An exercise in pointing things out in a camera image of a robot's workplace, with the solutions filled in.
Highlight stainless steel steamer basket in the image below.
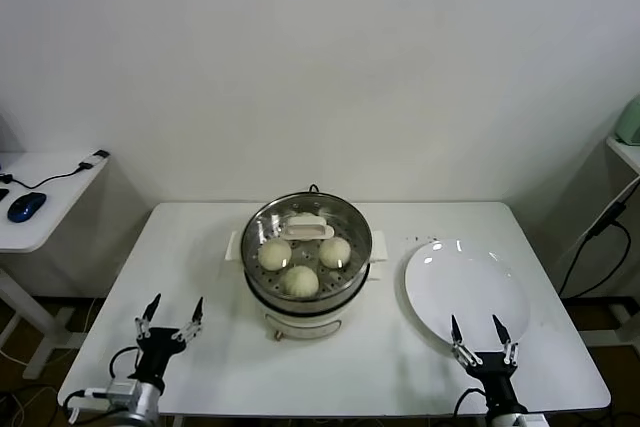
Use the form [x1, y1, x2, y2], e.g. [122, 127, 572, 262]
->
[240, 191, 374, 304]

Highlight white round plate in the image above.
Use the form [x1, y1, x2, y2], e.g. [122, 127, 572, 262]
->
[403, 239, 531, 353]

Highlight blue computer mouse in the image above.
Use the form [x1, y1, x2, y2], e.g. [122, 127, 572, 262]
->
[6, 192, 47, 223]

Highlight black power cable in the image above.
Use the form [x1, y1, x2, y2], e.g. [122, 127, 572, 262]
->
[557, 200, 632, 298]

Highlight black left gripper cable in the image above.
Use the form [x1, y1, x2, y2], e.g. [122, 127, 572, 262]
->
[108, 344, 144, 383]

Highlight black cable with adapter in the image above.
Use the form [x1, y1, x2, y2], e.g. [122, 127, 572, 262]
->
[0, 149, 110, 189]

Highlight white electric cooker pot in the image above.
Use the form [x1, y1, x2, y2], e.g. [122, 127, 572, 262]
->
[225, 229, 390, 343]

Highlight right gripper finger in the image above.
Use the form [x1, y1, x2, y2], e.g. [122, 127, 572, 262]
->
[492, 314, 521, 368]
[449, 314, 484, 369]

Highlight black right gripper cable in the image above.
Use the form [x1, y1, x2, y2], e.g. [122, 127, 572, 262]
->
[452, 386, 489, 427]

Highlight white side desk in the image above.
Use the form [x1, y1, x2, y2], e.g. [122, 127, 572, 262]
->
[0, 150, 112, 381]

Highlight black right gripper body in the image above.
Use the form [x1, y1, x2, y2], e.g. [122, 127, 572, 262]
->
[466, 351, 522, 416]

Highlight white steamed baozi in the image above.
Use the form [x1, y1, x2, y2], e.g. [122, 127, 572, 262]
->
[283, 265, 320, 298]
[318, 237, 352, 270]
[258, 239, 294, 272]

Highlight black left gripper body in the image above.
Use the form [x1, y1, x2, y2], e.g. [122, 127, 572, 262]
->
[134, 327, 188, 389]

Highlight thin white cable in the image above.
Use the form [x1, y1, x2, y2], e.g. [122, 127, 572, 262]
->
[559, 177, 640, 261]

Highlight mint green appliance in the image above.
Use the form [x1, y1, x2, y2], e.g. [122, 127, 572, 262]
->
[613, 98, 640, 146]

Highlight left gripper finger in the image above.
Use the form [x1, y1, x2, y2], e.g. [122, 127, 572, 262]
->
[133, 293, 162, 344]
[171, 295, 206, 343]

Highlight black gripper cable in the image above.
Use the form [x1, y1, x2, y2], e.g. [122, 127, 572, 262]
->
[108, 344, 144, 383]
[452, 386, 489, 427]

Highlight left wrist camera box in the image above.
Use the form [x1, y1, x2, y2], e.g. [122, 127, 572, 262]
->
[82, 379, 144, 406]

